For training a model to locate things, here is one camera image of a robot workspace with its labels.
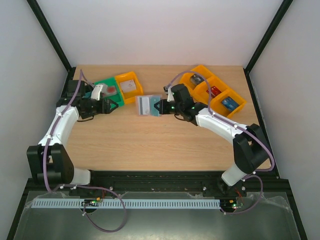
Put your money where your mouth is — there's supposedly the blue card stack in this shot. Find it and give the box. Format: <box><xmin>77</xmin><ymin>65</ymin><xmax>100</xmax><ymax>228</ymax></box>
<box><xmin>221</xmin><ymin>96</ymin><xmax>240</xmax><ymax>112</ymax></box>

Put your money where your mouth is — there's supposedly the white slotted cable duct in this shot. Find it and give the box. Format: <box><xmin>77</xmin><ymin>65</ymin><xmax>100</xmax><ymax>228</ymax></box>
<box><xmin>31</xmin><ymin>198</ymin><xmax>221</xmax><ymax>210</ymax></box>

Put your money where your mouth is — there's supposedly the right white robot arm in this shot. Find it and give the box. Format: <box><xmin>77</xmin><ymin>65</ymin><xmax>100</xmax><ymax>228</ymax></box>
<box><xmin>153</xmin><ymin>84</ymin><xmax>275</xmax><ymax>196</ymax></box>

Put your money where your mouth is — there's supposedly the teal card stack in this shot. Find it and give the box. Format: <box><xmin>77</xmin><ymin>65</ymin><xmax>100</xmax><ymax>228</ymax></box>
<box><xmin>84</xmin><ymin>91</ymin><xmax>92</xmax><ymax>99</ymax></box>

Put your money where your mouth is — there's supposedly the dark grey card stack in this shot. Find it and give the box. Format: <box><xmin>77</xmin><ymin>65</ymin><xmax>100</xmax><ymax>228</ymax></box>
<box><xmin>189</xmin><ymin>74</ymin><xmax>204</xmax><ymax>86</ymax></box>

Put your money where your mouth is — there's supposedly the green bin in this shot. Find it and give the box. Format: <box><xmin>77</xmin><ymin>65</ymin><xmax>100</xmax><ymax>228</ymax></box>
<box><xmin>94</xmin><ymin>77</ymin><xmax>125</xmax><ymax>107</ymax></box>

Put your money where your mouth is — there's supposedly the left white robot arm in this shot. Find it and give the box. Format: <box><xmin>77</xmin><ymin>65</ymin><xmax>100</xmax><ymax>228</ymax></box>
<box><xmin>26</xmin><ymin>80</ymin><xmax>119</xmax><ymax>186</ymax></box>

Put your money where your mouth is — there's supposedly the yellow bin with dark cards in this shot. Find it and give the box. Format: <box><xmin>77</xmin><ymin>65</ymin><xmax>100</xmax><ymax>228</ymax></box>
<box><xmin>179</xmin><ymin>65</ymin><xmax>214</xmax><ymax>92</ymax></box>

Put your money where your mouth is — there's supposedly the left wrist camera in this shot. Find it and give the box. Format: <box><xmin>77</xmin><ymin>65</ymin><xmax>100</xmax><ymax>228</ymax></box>
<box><xmin>90</xmin><ymin>83</ymin><xmax>108</xmax><ymax>101</ymax></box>

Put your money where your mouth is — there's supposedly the red patterned card stack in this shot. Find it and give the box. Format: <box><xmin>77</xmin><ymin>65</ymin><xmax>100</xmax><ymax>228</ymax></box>
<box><xmin>103</xmin><ymin>85</ymin><xmax>118</xmax><ymax>97</ymax></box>

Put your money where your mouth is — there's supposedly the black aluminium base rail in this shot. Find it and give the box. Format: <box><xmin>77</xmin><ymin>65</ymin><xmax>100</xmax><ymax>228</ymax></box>
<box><xmin>27</xmin><ymin>170</ymin><xmax>248</xmax><ymax>198</ymax></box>

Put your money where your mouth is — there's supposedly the teal credit card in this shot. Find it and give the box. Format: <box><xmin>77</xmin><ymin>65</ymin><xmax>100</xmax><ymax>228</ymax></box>
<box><xmin>149</xmin><ymin>95</ymin><xmax>161</xmax><ymax>117</ymax></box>

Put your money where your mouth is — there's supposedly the beige card stack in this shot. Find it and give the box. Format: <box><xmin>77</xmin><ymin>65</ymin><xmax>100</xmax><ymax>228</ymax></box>
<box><xmin>119</xmin><ymin>79</ymin><xmax>137</xmax><ymax>93</ymax></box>

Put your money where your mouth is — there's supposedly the yellow bin with red cards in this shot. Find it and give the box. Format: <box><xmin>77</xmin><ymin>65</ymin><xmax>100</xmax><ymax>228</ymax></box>
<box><xmin>192</xmin><ymin>76</ymin><xmax>229</xmax><ymax>104</ymax></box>

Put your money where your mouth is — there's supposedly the left yellow bin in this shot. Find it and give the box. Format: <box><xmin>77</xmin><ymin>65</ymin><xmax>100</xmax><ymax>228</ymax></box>
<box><xmin>115</xmin><ymin>71</ymin><xmax>144</xmax><ymax>105</ymax></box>

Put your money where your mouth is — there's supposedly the yellow bin with blue cards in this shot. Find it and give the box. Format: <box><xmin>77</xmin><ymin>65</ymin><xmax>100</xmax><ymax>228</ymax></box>
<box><xmin>210</xmin><ymin>88</ymin><xmax>247</xmax><ymax>118</ymax></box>

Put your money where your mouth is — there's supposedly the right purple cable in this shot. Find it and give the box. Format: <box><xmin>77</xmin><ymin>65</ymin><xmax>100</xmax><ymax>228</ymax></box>
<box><xmin>166</xmin><ymin>71</ymin><xmax>276</xmax><ymax>216</ymax></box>

